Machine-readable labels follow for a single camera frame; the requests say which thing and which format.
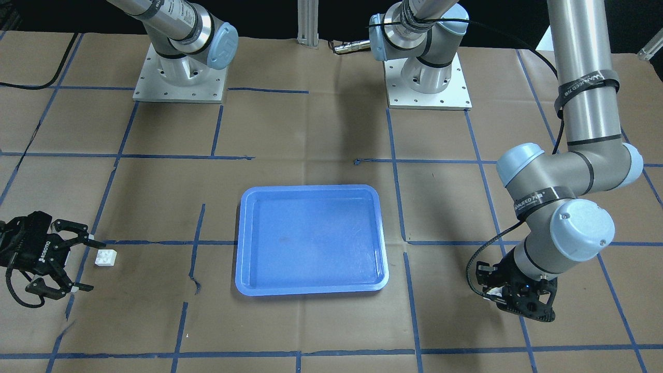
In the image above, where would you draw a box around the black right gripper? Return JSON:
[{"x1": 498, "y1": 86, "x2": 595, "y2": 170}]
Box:
[{"x1": 1, "y1": 211, "x2": 106, "y2": 300}]

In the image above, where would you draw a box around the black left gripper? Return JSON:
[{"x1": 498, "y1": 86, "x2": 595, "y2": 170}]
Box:
[{"x1": 476, "y1": 259, "x2": 557, "y2": 323}]

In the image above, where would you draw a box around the white toy block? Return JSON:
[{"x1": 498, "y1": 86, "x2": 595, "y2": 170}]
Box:
[
  {"x1": 94, "y1": 249, "x2": 118, "y2": 267},
  {"x1": 483, "y1": 286, "x2": 504, "y2": 302}
]

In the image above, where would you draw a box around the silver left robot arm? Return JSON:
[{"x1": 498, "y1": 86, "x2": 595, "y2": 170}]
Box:
[{"x1": 466, "y1": 1, "x2": 643, "y2": 323}]

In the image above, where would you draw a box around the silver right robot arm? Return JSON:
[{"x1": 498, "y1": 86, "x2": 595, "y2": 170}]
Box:
[{"x1": 1, "y1": 1, "x2": 239, "y2": 308}]

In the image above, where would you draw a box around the blue plastic tray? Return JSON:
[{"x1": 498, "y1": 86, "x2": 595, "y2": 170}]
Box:
[{"x1": 235, "y1": 184, "x2": 390, "y2": 296}]

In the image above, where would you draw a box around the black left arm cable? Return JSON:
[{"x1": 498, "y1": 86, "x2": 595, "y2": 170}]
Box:
[{"x1": 465, "y1": 220, "x2": 525, "y2": 297}]

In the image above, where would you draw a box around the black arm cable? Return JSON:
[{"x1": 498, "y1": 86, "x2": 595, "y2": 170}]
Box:
[
  {"x1": 5, "y1": 256, "x2": 47, "y2": 309},
  {"x1": 465, "y1": 220, "x2": 525, "y2": 297}
]

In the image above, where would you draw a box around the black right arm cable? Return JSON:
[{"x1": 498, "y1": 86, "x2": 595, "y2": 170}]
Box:
[{"x1": 5, "y1": 256, "x2": 47, "y2": 309}]

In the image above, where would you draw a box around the black cable on table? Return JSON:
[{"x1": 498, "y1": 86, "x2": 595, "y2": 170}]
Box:
[{"x1": 0, "y1": 33, "x2": 79, "y2": 91}]

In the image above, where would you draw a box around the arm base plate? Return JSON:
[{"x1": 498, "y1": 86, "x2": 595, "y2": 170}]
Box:
[
  {"x1": 383, "y1": 54, "x2": 473, "y2": 110},
  {"x1": 133, "y1": 45, "x2": 229, "y2": 104}
]

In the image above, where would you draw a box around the aluminium frame post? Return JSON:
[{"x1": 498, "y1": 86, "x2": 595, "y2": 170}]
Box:
[{"x1": 297, "y1": 0, "x2": 319, "y2": 49}]

